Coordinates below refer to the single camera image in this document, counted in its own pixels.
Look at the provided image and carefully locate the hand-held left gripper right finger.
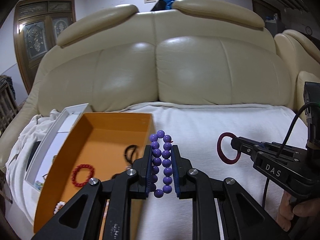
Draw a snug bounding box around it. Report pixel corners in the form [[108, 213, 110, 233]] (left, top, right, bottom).
[[171, 145, 290, 240]]

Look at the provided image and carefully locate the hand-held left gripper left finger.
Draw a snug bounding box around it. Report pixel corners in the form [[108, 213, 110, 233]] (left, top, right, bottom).
[[31, 145, 153, 240]]

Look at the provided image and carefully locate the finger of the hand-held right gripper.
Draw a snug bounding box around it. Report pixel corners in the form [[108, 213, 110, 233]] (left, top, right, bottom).
[[230, 136, 308, 156], [236, 146, 264, 161]]

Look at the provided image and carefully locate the purple bead bracelet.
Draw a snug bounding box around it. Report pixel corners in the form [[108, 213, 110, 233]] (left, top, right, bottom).
[[149, 130, 173, 198]]

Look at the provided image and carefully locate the maroon hair tie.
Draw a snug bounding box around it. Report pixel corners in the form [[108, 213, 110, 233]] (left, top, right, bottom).
[[217, 132, 241, 165]]

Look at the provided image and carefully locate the black hair tie with charm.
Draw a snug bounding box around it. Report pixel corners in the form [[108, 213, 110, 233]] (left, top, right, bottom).
[[124, 144, 138, 170]]

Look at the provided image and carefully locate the orange cardboard box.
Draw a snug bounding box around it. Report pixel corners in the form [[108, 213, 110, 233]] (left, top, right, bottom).
[[33, 112, 154, 234]]

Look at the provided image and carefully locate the red bead bracelet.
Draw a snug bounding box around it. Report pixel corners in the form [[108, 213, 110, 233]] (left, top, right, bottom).
[[72, 164, 95, 188]]

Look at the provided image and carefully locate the white bead bracelet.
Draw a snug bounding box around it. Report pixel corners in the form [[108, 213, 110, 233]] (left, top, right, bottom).
[[53, 200, 67, 215]]

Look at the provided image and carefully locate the person's right hand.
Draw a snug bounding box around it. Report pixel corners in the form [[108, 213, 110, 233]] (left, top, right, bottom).
[[276, 190, 320, 240]]

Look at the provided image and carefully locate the white towel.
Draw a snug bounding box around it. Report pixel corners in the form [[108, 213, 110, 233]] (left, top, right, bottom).
[[5, 102, 310, 240]]

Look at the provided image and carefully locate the cream leather sofa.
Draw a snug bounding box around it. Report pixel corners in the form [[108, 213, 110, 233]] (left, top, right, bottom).
[[0, 0, 292, 173]]

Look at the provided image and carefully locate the cream leather armchair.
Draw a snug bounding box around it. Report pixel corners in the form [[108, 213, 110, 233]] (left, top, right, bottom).
[[274, 29, 320, 123]]

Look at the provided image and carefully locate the white box lid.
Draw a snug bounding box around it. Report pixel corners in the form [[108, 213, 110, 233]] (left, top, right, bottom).
[[25, 103, 90, 193]]

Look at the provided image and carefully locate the dark wooden cabinet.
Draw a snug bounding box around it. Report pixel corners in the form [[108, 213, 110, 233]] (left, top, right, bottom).
[[251, 0, 282, 28]]

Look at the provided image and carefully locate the blue cloth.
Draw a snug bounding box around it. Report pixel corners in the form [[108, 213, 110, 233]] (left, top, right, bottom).
[[161, 0, 207, 10]]

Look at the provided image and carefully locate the wooden glass-panel door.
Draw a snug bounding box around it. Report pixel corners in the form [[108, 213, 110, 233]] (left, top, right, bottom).
[[14, 0, 76, 98]]

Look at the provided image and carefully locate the black cable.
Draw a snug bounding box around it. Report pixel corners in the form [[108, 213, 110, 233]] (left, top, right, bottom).
[[261, 102, 313, 207]]

